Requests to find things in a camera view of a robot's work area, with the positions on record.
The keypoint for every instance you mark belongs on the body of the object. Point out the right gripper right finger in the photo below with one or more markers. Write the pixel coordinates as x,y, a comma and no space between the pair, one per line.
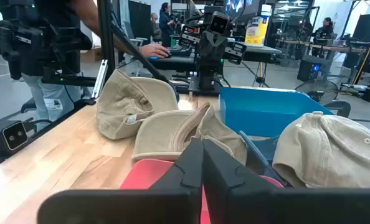
228,180

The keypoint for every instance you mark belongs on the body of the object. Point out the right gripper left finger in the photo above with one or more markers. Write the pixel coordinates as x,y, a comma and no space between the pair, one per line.
185,174

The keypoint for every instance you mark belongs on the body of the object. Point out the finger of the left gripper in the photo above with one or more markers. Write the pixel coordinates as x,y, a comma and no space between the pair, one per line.
219,48
205,48

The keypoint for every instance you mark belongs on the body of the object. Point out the beige baseball cap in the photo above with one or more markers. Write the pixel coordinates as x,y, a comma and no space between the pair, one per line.
119,105
328,152
160,137

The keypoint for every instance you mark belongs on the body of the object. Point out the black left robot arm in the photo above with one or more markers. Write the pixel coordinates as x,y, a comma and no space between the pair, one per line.
207,77

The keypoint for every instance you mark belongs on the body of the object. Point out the black computer keyboard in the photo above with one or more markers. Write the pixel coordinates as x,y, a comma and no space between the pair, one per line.
180,49

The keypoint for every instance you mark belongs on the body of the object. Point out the person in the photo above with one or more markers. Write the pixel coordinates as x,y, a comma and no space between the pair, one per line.
57,18
325,31
165,23
155,28

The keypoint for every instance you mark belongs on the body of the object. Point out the red plastic tray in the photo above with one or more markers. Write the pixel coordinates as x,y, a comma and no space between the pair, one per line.
144,175

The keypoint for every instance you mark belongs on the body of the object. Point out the black office desk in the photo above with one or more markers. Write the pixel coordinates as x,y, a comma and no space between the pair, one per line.
259,49

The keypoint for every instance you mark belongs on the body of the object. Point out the black tripod stand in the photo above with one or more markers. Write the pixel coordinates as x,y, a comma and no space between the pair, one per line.
259,74

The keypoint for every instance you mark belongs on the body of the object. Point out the black partition panel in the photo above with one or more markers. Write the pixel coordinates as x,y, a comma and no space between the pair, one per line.
139,18

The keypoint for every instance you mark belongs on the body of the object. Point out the blue plastic bin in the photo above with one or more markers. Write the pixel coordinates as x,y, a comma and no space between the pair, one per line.
259,112

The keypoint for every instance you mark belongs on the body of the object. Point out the black computer tower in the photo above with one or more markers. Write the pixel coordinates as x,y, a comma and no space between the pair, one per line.
312,68

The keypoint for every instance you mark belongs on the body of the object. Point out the long wooden workbench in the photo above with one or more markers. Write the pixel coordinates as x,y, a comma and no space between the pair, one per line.
322,47

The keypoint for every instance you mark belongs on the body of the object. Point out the black floor fan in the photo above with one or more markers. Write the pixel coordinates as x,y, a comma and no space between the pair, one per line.
317,90

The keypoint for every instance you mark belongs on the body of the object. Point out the black office chair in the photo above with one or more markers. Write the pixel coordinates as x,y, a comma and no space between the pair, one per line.
339,107

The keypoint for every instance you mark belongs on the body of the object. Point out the black display screen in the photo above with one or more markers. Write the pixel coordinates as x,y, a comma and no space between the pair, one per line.
367,28

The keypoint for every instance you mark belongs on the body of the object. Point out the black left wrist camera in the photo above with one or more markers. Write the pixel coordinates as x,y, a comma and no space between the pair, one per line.
219,23

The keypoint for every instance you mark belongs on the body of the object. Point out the black aluminium table frame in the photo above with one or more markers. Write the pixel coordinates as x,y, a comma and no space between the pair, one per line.
105,37

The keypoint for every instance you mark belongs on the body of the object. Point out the silver metal bracket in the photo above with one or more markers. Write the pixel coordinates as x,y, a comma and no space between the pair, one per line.
99,79

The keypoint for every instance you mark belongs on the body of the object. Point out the black table-level camera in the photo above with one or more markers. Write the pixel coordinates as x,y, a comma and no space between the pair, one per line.
13,135

